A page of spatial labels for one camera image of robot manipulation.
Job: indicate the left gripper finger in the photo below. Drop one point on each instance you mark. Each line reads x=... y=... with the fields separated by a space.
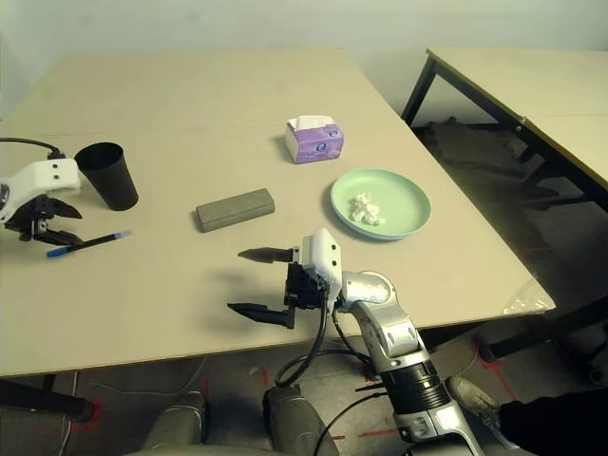
x=65 y=210
x=62 y=236

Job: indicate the grey glasses case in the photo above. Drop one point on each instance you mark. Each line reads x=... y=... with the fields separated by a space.
x=235 y=209

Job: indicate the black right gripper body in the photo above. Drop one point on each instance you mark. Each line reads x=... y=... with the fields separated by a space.
x=301 y=285

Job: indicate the black plastic cup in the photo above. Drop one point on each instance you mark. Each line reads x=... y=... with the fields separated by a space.
x=111 y=183

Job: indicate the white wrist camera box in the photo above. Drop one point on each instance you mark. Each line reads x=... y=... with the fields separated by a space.
x=47 y=173
x=323 y=256

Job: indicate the black pen with blue cap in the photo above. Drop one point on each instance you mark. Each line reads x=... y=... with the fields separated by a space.
x=95 y=241

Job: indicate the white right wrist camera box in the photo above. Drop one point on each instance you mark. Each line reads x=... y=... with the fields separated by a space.
x=323 y=256

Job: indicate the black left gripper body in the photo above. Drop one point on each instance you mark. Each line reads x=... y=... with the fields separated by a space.
x=31 y=216

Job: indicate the bystander leg black trousers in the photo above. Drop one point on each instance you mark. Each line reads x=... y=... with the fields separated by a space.
x=560 y=423

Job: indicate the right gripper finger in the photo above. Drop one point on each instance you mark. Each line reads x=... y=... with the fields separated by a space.
x=256 y=309
x=268 y=255

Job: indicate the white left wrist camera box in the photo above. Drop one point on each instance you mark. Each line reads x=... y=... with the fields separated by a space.
x=47 y=173

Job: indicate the beige side table black legs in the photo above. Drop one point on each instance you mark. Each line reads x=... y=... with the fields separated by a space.
x=522 y=81

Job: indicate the grey robot left leg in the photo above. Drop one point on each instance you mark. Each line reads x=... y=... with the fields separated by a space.
x=178 y=420

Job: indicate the clear tape on table corner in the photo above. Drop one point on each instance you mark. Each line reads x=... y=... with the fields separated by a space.
x=522 y=299

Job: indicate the white tissue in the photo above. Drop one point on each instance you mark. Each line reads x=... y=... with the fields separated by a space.
x=366 y=206

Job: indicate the purple tissue pack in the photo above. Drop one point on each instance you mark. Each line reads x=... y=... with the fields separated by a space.
x=316 y=149

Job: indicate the green plate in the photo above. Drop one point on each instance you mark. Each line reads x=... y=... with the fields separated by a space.
x=404 y=195

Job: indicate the grey robot leg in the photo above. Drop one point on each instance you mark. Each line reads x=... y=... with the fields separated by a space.
x=297 y=423
x=178 y=420

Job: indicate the grey shoe of bystander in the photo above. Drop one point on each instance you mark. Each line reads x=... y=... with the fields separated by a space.
x=475 y=399

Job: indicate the grey robot right leg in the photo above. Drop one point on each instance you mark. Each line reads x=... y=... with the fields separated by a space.
x=297 y=423

